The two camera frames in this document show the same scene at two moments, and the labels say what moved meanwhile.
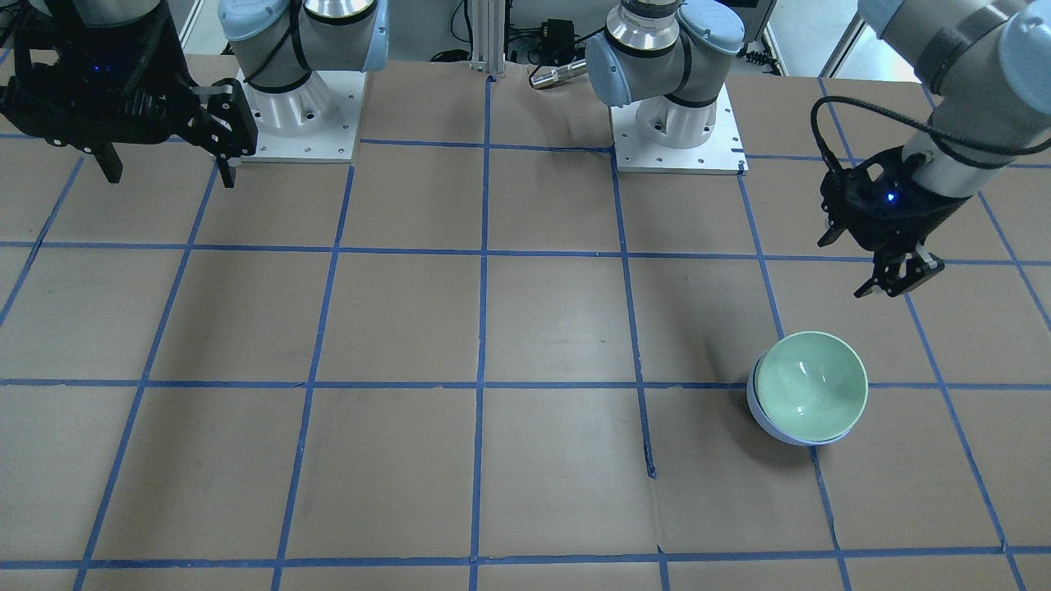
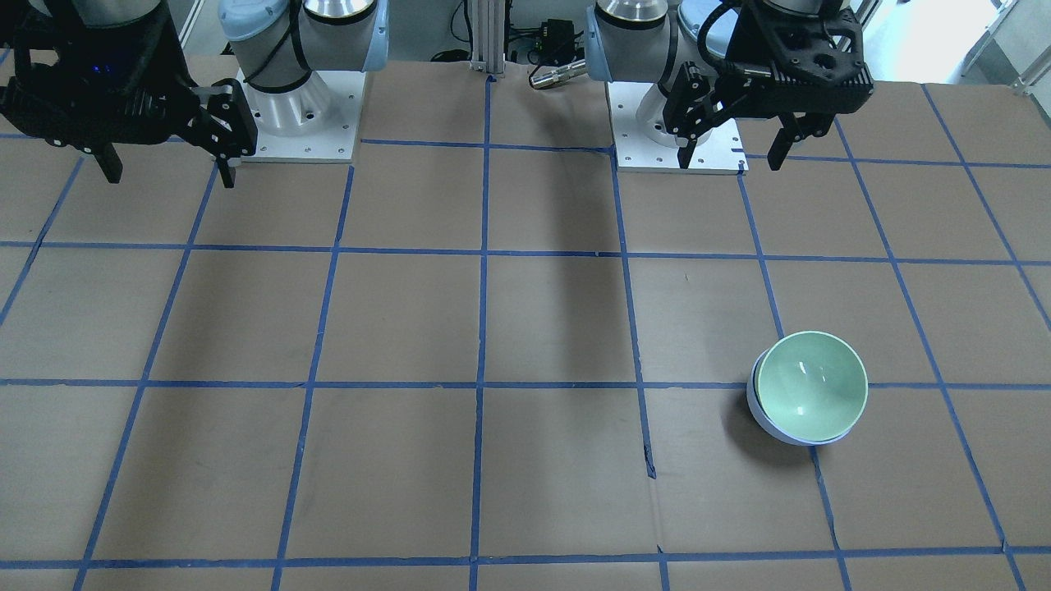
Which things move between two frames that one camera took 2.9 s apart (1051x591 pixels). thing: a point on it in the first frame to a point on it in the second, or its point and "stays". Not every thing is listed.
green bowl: x=812 y=386 stays
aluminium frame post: x=488 y=25 stays
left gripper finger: x=886 y=272 to x=686 y=153
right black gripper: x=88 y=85 stays
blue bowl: x=759 y=416 stays
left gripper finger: x=919 y=268 to x=796 y=129
